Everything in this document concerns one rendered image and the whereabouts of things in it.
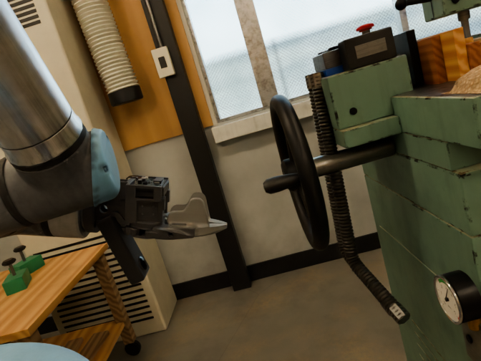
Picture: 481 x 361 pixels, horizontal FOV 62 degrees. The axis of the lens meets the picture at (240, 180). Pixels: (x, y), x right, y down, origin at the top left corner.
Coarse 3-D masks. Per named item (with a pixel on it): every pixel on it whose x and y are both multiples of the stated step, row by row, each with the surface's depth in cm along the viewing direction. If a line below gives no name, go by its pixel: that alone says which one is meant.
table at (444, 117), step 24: (408, 96) 61; (432, 96) 53; (456, 96) 48; (480, 96) 44; (384, 120) 65; (408, 120) 62; (432, 120) 54; (456, 120) 49; (480, 120) 44; (360, 144) 66; (480, 144) 45
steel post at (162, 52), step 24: (144, 0) 181; (168, 24) 183; (168, 48) 186; (168, 72) 185; (192, 96) 191; (192, 120) 193; (192, 144) 195; (216, 192) 200; (216, 216) 203; (240, 264) 209; (240, 288) 212
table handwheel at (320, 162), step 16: (272, 112) 76; (288, 112) 62; (288, 128) 61; (288, 144) 61; (304, 144) 60; (368, 144) 72; (384, 144) 71; (288, 160) 72; (304, 160) 59; (320, 160) 72; (336, 160) 71; (352, 160) 71; (368, 160) 72; (304, 176) 59; (320, 176) 73; (304, 192) 60; (320, 192) 60; (304, 208) 82; (320, 208) 60; (304, 224) 80; (320, 224) 61; (320, 240) 64
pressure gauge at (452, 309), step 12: (444, 276) 50; (456, 276) 49; (468, 276) 49; (444, 288) 51; (456, 288) 48; (468, 288) 48; (444, 300) 52; (456, 300) 48; (468, 300) 48; (480, 300) 47; (444, 312) 52; (456, 312) 49; (468, 312) 48; (480, 312) 48; (468, 324) 51
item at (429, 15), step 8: (432, 0) 67; (440, 0) 65; (448, 0) 64; (456, 0) 64; (464, 0) 65; (472, 0) 65; (480, 0) 65; (424, 8) 70; (432, 8) 68; (440, 8) 66; (448, 8) 65; (456, 8) 65; (464, 8) 65; (472, 8) 68; (424, 16) 71; (432, 16) 69; (440, 16) 66; (464, 16) 68
